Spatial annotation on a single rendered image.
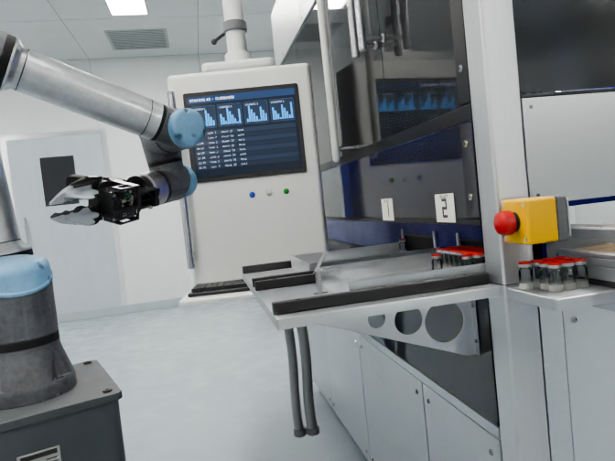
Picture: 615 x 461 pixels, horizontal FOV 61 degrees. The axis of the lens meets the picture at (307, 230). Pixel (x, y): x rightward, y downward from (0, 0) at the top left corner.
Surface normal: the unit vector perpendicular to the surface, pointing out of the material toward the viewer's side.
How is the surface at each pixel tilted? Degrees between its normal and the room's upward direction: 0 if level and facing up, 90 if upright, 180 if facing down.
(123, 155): 90
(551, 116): 90
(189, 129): 90
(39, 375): 73
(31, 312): 90
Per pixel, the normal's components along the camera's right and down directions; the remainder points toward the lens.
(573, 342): 0.20, 0.03
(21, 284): 0.64, -0.07
